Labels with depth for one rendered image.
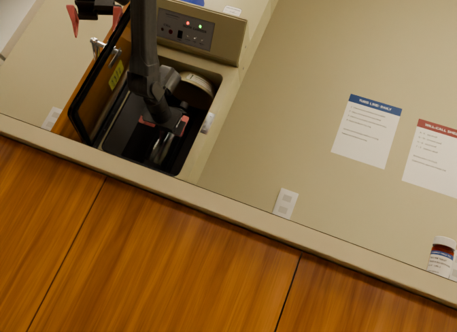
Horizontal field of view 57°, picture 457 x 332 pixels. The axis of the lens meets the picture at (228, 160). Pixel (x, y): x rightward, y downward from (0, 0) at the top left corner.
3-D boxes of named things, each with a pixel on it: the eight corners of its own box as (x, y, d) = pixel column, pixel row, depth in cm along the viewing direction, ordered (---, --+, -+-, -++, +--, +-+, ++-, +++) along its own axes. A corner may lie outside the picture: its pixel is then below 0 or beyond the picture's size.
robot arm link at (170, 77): (124, 81, 111) (149, 89, 107) (146, 48, 114) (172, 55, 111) (143, 107, 121) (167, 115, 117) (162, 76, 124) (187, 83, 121)
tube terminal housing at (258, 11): (107, 190, 148) (195, 20, 171) (192, 223, 141) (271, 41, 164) (78, 166, 125) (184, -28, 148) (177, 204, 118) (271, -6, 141)
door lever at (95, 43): (110, 70, 113) (114, 62, 114) (107, 50, 104) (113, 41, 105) (91, 62, 113) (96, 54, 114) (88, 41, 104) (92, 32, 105)
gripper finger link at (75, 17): (69, 43, 114) (71, 13, 117) (96, 43, 115) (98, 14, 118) (63, 28, 108) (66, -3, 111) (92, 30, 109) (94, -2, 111)
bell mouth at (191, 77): (173, 100, 152) (179, 88, 153) (217, 115, 148) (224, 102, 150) (161, 73, 135) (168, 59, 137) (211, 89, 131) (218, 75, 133)
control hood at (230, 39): (147, 40, 139) (160, 16, 142) (239, 67, 132) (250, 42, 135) (137, 16, 128) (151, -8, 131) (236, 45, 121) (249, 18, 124)
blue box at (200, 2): (166, 17, 141) (178, -4, 143) (194, 24, 138) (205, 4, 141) (160, -5, 131) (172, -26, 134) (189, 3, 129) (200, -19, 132)
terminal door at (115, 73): (89, 151, 125) (147, 43, 137) (69, 114, 96) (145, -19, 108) (86, 150, 125) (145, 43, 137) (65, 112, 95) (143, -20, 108)
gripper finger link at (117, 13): (96, 43, 115) (98, 14, 118) (123, 45, 116) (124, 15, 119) (92, 30, 109) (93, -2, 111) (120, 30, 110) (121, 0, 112)
